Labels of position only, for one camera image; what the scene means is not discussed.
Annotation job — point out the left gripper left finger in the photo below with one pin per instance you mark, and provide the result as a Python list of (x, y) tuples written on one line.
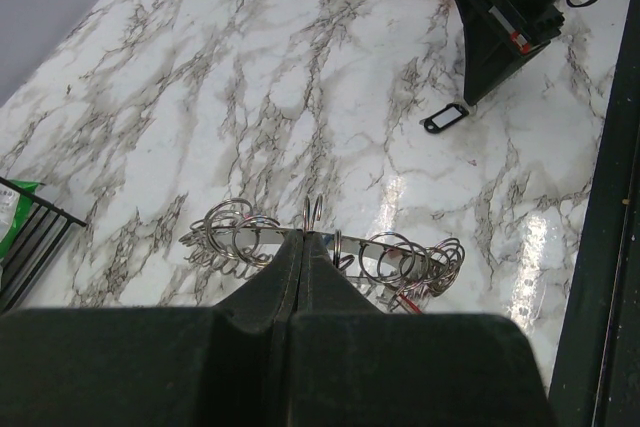
[(162, 366)]

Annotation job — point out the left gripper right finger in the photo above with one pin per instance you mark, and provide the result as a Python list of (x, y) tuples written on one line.
[(352, 365)]

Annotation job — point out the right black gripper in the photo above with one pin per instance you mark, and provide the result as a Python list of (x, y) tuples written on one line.
[(500, 36)]

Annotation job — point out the black key tag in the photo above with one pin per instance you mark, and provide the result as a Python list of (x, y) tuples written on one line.
[(444, 118)]

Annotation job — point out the red key tag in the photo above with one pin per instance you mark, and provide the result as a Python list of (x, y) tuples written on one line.
[(399, 303)]

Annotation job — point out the green white snack bag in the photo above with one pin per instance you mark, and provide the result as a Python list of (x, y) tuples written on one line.
[(15, 209)]

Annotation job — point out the black wire shelf rack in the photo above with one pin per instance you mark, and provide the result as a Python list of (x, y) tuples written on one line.
[(41, 237)]

